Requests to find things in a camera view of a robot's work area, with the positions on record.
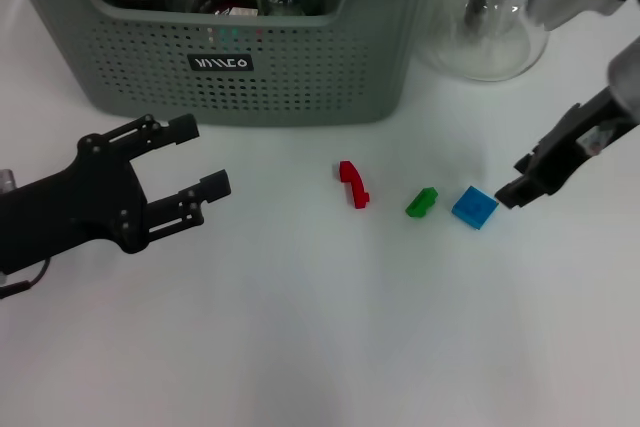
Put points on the blue square toy plate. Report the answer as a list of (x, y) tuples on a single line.
[(474, 208)]

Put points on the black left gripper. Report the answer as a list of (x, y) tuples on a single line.
[(75, 202)]

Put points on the dark red curved toy block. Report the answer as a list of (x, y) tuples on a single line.
[(354, 184)]

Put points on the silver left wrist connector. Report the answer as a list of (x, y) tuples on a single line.
[(6, 181)]

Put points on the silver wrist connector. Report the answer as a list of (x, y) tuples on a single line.
[(6, 181), (597, 139)]

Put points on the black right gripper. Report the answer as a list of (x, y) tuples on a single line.
[(575, 147)]

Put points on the grey-green perforated storage bin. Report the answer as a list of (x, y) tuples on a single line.
[(280, 92)]

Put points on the green stepped toy block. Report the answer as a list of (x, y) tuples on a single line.
[(420, 203)]

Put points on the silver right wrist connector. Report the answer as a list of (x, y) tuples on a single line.
[(597, 139)]

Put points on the clear glass carafe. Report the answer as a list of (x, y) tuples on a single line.
[(480, 57)]

